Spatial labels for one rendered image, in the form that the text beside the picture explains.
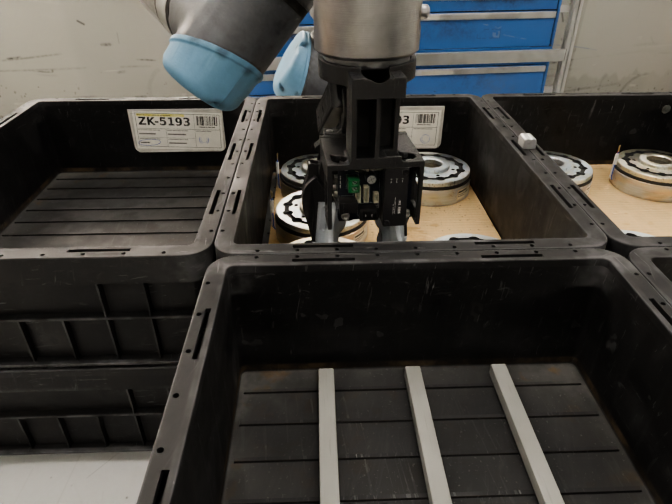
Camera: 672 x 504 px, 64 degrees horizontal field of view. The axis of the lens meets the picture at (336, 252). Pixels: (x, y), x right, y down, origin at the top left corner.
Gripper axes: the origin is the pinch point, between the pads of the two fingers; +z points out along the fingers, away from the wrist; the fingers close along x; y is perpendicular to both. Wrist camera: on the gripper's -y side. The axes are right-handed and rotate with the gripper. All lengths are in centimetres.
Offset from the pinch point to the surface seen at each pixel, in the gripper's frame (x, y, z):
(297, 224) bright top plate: -5.3, -7.5, -1.1
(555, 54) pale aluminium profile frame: 122, -199, 26
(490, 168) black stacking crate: 18.3, -15.0, -2.9
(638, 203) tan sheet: 37.8, -13.5, 2.2
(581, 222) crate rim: 16.8, 7.0, -7.8
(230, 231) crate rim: -10.9, 5.2, -7.9
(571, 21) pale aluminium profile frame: 127, -201, 12
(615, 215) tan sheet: 33.2, -10.9, 2.2
